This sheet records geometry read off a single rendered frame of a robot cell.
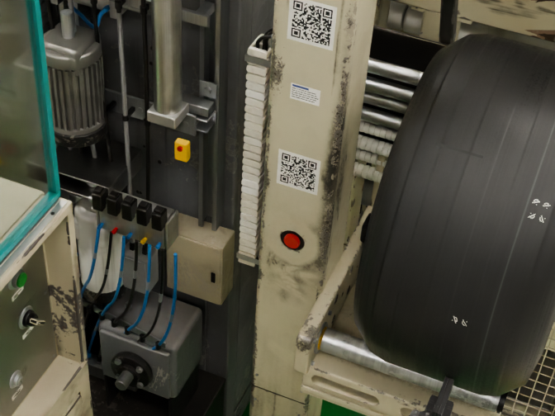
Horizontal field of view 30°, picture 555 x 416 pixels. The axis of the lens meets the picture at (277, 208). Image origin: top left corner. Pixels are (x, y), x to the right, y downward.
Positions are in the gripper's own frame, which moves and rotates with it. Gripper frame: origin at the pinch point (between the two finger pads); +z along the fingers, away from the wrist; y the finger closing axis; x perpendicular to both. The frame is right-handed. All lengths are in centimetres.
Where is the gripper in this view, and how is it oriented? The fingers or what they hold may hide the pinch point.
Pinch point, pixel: (442, 399)
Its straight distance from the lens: 168.0
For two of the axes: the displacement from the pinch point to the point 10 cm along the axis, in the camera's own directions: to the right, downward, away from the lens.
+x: -0.1, 6.7, 7.5
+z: 3.9, -6.9, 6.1
